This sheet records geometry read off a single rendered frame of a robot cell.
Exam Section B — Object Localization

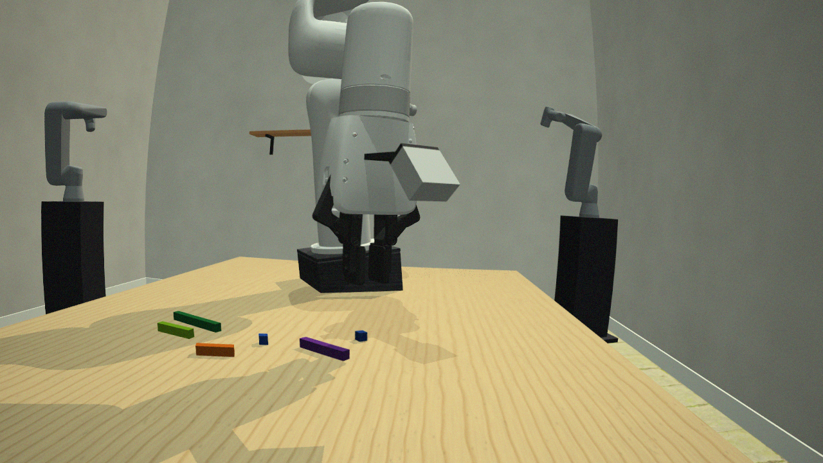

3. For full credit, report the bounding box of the purple rod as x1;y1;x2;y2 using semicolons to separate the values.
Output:
300;337;350;361

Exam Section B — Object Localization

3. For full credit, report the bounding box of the lime green rod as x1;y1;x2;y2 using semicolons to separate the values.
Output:
158;322;194;339

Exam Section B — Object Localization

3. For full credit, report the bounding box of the orange rod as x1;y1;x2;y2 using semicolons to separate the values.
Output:
195;343;235;357

